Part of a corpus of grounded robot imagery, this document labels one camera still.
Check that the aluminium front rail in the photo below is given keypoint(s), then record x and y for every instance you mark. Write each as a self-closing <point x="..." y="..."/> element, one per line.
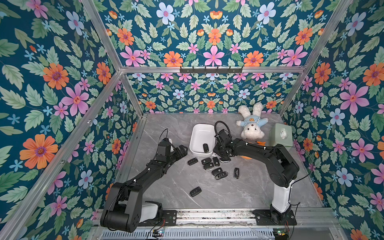
<point x="297" y="217"/>

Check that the orange plush toy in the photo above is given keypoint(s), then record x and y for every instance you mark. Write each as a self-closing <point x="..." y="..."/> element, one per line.
<point x="259" y="143"/>

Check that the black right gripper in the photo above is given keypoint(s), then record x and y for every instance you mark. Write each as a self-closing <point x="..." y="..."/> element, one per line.
<point x="222" y="149"/>

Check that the black car key front isolated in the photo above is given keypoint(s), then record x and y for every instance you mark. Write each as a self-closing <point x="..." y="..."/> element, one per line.
<point x="196" y="191"/>

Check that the white plastic storage box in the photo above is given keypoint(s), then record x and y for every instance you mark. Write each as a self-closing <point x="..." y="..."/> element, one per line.
<point x="202" y="134"/>

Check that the green tissue box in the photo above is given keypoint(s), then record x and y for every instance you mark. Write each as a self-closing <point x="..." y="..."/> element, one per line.
<point x="281" y="134"/>

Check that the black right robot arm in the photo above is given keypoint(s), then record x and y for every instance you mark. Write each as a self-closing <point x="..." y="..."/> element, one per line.
<point x="281" y="167"/>

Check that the black key with chrome trim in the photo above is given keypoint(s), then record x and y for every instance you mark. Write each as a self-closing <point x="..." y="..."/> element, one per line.
<point x="221" y="175"/>

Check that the black car key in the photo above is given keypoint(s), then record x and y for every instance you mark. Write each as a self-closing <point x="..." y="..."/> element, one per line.
<point x="206" y="148"/>
<point x="216" y="162"/>
<point x="208" y="166"/>
<point x="217" y="171"/>
<point x="206" y="161"/>
<point x="192" y="161"/>
<point x="236" y="173"/>

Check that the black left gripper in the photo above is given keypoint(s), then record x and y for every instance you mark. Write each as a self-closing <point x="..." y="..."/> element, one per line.
<point x="183" y="153"/>

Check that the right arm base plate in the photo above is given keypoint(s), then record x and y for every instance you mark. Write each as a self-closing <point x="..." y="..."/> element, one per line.
<point x="274" y="218"/>

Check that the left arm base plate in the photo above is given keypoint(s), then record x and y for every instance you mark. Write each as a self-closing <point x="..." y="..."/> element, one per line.
<point x="162" y="218"/>

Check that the black wall hook rail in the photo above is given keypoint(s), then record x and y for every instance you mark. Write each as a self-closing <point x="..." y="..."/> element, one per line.
<point x="211" y="70"/>

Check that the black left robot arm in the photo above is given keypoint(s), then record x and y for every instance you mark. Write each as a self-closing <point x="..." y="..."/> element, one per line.
<point x="123" y="208"/>

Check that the white plush bunny toy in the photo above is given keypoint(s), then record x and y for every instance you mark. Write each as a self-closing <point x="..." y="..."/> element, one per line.
<point x="252" y="122"/>

